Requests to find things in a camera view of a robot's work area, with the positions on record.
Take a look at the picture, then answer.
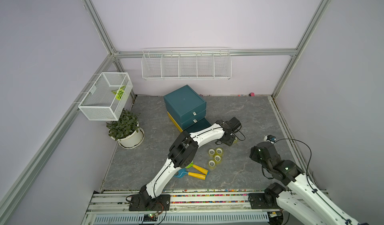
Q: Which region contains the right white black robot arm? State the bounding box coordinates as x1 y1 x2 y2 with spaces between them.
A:
250 141 360 225

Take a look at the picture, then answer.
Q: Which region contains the potted green plant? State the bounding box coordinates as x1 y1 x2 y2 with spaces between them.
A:
106 109 145 150

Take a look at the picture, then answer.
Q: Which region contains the teal three-drawer cabinet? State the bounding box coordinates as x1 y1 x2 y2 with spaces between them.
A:
164 85 207 132

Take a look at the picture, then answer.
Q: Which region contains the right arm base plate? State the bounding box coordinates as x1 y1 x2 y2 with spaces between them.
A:
248 193 280 210

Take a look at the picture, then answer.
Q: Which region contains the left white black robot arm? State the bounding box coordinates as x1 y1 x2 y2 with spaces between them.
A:
139 117 241 201

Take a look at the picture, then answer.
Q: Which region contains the green leaf toy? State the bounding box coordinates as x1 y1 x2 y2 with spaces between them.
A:
112 86 126 101

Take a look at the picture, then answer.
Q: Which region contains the white wire mesh basket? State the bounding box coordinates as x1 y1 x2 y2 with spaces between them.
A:
78 72 133 121

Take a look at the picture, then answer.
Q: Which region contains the yellow tape roll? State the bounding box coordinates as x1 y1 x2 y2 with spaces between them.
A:
208 160 216 170
215 148 223 156
214 155 222 165
208 149 216 157

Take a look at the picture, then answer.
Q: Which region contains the green toy shovel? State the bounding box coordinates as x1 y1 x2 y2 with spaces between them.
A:
186 163 209 175

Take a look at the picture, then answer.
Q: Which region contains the blue toy rake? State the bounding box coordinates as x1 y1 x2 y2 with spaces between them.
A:
174 169 206 180

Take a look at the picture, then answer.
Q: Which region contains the white wire wall shelf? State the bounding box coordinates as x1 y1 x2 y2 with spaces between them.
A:
141 47 232 80

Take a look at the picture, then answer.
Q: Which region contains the white vented cable duct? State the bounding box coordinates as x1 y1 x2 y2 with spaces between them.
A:
93 212 270 225

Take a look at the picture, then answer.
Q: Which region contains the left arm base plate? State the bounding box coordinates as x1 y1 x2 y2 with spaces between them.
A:
129 194 171 212

